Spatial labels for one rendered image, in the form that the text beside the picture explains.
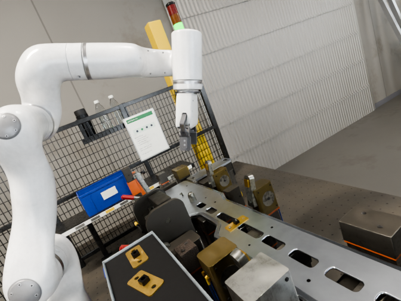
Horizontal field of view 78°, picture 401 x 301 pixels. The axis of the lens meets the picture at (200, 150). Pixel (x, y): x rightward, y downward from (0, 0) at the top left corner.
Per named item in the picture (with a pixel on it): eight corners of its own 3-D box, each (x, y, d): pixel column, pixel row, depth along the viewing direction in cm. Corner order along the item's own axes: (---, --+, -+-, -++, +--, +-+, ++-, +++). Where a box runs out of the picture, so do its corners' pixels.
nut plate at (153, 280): (165, 281, 47) (163, 276, 47) (150, 297, 44) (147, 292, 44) (141, 270, 53) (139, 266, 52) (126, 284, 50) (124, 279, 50)
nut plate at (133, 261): (149, 258, 56) (147, 254, 55) (133, 269, 54) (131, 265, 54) (139, 245, 63) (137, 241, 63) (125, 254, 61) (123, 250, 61)
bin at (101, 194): (138, 190, 152) (129, 171, 149) (89, 217, 138) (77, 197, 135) (130, 186, 166) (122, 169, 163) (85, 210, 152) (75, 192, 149)
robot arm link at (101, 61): (96, 82, 76) (193, 77, 83) (85, 78, 61) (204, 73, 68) (91, 51, 74) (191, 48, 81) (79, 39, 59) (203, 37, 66)
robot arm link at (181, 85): (177, 82, 77) (178, 92, 77) (169, 80, 68) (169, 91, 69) (204, 81, 75) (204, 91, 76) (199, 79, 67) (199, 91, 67)
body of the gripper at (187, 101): (179, 89, 78) (180, 125, 80) (170, 88, 68) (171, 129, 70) (203, 88, 76) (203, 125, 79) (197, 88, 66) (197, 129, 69)
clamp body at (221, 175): (252, 221, 137) (231, 164, 129) (236, 233, 132) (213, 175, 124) (244, 218, 143) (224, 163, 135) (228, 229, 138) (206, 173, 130)
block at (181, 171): (207, 215, 161) (187, 165, 153) (197, 221, 158) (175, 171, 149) (201, 211, 168) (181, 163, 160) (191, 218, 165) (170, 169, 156)
